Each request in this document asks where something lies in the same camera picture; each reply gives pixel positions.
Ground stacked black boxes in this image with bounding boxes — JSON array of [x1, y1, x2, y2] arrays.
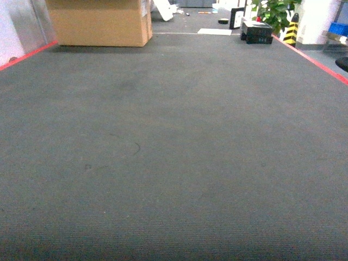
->
[[240, 21, 273, 45]]

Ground upright black device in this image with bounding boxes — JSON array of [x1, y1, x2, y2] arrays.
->
[[229, 7, 244, 30]]

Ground large cardboard box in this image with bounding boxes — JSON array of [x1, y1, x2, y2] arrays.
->
[[46, 0, 152, 47]]

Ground yellow black traffic cone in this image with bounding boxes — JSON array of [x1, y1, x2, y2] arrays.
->
[[283, 13, 299, 47]]

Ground potted green plant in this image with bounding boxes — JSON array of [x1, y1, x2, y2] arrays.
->
[[251, 0, 302, 35]]

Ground black office chair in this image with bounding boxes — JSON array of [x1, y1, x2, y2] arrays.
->
[[335, 57, 348, 72]]

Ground blue bin on wall shelf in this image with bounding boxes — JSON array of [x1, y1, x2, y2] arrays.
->
[[328, 22, 348, 37]]

